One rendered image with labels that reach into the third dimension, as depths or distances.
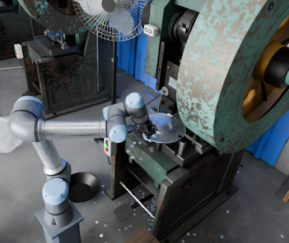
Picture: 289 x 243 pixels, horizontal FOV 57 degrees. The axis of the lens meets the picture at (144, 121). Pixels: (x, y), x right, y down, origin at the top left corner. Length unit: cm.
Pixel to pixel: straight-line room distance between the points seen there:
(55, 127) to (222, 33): 70
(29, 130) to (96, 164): 137
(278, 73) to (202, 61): 35
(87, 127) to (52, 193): 42
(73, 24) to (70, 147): 111
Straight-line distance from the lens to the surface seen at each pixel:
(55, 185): 139
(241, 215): 230
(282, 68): 112
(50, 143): 135
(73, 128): 110
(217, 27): 87
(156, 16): 141
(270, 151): 275
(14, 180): 242
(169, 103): 147
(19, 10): 446
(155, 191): 184
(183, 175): 151
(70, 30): 251
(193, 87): 91
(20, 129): 113
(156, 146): 159
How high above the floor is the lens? 172
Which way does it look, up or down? 36 degrees down
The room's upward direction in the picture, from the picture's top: 6 degrees clockwise
